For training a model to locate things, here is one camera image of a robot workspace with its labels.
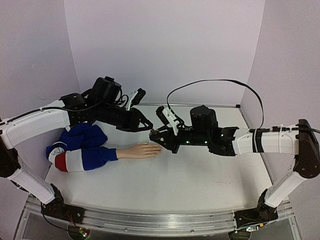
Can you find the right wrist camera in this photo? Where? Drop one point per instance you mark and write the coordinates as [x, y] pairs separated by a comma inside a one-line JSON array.
[[169, 118]]

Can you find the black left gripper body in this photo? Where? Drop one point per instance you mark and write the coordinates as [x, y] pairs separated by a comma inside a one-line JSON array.
[[126, 124]]

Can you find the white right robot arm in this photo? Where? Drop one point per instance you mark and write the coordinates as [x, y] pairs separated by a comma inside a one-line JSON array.
[[297, 140]]

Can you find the blue white red sleeve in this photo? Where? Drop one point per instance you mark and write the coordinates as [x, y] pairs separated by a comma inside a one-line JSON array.
[[80, 149]]

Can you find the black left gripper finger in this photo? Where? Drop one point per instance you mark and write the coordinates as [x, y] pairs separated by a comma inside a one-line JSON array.
[[139, 117], [142, 126]]

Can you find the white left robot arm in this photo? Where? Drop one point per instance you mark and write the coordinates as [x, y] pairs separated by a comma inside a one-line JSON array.
[[99, 103]]

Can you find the mannequin hand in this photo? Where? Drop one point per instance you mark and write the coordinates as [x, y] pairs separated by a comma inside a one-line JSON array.
[[139, 151]]

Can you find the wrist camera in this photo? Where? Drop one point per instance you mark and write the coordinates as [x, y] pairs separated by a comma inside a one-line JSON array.
[[169, 118], [135, 98]]

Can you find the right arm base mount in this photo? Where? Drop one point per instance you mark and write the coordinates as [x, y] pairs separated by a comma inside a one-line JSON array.
[[261, 214]]

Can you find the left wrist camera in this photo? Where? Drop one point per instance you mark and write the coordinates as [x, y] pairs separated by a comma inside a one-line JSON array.
[[135, 98]]

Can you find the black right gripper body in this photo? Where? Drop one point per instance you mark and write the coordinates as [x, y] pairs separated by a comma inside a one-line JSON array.
[[172, 139]]

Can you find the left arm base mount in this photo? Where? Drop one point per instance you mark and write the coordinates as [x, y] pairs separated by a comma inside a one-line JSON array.
[[58, 209]]

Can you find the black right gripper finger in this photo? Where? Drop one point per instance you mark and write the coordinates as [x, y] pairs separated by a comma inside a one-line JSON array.
[[165, 141], [164, 129]]

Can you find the aluminium table frame rail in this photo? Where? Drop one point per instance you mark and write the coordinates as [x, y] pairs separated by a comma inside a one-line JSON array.
[[32, 225]]

